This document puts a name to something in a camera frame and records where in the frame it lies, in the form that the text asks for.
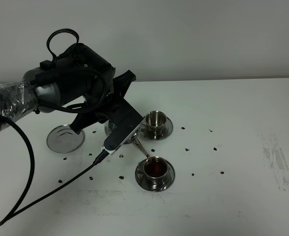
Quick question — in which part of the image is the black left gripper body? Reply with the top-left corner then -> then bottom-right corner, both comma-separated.
86,70 -> 136,123

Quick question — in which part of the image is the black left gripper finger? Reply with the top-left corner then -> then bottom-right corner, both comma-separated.
69,112 -> 107,134

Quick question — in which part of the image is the stainless steel teapot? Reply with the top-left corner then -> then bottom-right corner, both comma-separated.
104,121 -> 150,158

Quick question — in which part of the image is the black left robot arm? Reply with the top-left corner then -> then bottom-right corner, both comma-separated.
0,43 -> 142,144

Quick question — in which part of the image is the steel teapot saucer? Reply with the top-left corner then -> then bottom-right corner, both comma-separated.
46,124 -> 85,154

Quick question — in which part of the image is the far stainless steel teacup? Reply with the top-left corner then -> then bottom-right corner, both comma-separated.
141,110 -> 167,139

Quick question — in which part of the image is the stainless steel teacup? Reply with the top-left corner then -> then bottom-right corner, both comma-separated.
135,156 -> 168,185
141,110 -> 167,139

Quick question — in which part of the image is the far stainless steel saucer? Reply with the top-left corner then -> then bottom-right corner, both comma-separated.
140,117 -> 173,141

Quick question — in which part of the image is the stainless steel saucer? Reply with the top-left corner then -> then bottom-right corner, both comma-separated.
140,117 -> 173,141
139,160 -> 175,192

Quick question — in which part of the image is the near stainless steel saucer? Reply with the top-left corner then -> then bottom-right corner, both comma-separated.
139,160 -> 175,192

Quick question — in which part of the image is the near stainless steel teacup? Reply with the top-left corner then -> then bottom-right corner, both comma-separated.
135,156 -> 168,185

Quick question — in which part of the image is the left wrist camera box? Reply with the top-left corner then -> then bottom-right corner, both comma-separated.
103,98 -> 143,155

